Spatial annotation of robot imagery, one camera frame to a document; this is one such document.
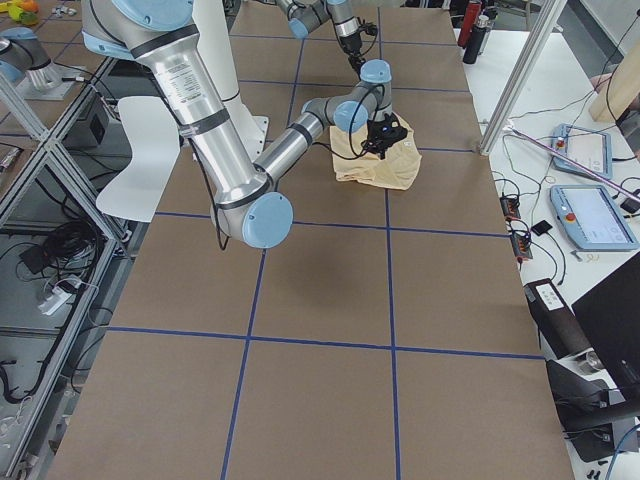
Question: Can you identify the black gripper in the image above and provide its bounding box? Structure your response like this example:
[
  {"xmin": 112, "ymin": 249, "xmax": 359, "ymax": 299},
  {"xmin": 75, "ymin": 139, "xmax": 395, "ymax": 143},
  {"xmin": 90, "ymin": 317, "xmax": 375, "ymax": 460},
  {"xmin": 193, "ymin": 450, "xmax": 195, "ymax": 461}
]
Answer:
[{"xmin": 347, "ymin": 49, "xmax": 366, "ymax": 75}]

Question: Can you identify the cream long-sleeve graphic shirt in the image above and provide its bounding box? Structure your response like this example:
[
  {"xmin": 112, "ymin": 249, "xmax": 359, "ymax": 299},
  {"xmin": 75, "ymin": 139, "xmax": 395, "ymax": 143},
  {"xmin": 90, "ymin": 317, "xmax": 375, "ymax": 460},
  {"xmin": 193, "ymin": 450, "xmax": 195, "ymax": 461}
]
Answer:
[{"xmin": 329, "ymin": 117, "xmax": 422, "ymax": 190}]

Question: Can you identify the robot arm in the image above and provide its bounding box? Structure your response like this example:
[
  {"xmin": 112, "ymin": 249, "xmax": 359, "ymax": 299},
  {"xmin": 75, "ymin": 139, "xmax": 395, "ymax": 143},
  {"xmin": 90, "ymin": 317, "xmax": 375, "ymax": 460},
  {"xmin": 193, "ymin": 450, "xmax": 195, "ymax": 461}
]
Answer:
[
  {"xmin": 81, "ymin": 1, "xmax": 407, "ymax": 249},
  {"xmin": 275, "ymin": 0, "xmax": 378, "ymax": 75}
]

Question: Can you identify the black water bottle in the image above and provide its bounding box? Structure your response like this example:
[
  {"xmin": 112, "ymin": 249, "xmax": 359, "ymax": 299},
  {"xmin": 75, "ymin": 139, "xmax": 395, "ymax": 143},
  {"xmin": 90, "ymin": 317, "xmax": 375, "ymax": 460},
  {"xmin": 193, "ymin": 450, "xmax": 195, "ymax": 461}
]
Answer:
[{"xmin": 462, "ymin": 14, "xmax": 490, "ymax": 64}]

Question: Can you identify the red water bottle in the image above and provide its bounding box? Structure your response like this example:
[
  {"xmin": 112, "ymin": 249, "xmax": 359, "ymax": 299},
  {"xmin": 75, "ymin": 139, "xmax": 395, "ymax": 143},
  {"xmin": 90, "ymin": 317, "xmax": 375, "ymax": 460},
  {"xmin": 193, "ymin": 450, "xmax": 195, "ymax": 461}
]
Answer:
[{"xmin": 457, "ymin": 0, "xmax": 482, "ymax": 48}]

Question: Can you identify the reacher grabber tool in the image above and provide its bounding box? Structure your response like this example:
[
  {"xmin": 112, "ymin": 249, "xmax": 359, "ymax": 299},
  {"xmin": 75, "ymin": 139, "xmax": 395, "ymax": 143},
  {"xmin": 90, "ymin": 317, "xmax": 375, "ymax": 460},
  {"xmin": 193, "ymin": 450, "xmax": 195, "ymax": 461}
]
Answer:
[{"xmin": 505, "ymin": 122, "xmax": 640, "ymax": 204}]

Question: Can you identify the white plastic chair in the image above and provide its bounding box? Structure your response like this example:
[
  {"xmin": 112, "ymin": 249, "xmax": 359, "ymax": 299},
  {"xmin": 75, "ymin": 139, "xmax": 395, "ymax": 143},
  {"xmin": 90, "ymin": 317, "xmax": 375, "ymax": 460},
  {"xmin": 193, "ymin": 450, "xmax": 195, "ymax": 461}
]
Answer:
[{"xmin": 96, "ymin": 96, "xmax": 180, "ymax": 223}]

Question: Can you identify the far teach pendant tablet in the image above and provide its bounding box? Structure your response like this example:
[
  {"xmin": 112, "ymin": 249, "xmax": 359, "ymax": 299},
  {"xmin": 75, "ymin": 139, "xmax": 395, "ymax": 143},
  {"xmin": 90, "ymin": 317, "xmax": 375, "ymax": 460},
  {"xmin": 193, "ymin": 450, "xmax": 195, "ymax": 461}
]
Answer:
[{"xmin": 551, "ymin": 123, "xmax": 612, "ymax": 179}]

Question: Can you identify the teach pendant tablet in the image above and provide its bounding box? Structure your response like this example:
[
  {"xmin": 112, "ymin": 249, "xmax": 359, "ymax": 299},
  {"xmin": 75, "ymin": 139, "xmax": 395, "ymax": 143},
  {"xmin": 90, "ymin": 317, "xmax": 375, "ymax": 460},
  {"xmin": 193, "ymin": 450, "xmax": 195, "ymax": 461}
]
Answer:
[
  {"xmin": 551, "ymin": 123, "xmax": 612, "ymax": 179},
  {"xmin": 549, "ymin": 185, "xmax": 639, "ymax": 252}
]

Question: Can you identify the near teach pendant tablet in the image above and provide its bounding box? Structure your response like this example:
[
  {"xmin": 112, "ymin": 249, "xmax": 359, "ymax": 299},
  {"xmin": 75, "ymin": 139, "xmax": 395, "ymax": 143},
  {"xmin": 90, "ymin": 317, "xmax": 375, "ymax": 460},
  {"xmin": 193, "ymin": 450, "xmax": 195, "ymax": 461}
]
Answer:
[{"xmin": 549, "ymin": 185, "xmax": 639, "ymax": 252}]

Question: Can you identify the black laptop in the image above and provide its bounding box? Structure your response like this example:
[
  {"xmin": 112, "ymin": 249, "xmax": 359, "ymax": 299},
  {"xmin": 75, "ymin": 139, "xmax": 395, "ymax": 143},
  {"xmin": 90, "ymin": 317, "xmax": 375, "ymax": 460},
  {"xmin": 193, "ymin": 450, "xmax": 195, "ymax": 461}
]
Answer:
[{"xmin": 572, "ymin": 255, "xmax": 640, "ymax": 399}]

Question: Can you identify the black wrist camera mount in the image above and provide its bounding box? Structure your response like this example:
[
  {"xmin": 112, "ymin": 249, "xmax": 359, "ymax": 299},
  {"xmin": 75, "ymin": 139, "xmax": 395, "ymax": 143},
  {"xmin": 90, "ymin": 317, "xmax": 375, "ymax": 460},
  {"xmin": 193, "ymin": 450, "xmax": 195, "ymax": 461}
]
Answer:
[
  {"xmin": 358, "ymin": 18, "xmax": 378, "ymax": 37},
  {"xmin": 361, "ymin": 113, "xmax": 408, "ymax": 160}
]

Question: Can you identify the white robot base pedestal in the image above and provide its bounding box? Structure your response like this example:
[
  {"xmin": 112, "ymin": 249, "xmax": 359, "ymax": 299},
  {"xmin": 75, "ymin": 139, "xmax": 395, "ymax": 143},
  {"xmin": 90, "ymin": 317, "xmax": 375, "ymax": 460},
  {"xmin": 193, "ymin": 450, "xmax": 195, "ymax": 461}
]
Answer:
[{"xmin": 239, "ymin": 115, "xmax": 269, "ymax": 161}]

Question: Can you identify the aluminium frame post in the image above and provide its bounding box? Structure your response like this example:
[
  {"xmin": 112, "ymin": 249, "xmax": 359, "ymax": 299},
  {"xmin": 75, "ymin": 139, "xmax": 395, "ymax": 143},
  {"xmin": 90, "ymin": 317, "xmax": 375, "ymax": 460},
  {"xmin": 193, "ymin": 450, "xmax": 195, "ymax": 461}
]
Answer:
[{"xmin": 478, "ymin": 0, "xmax": 567, "ymax": 156}]

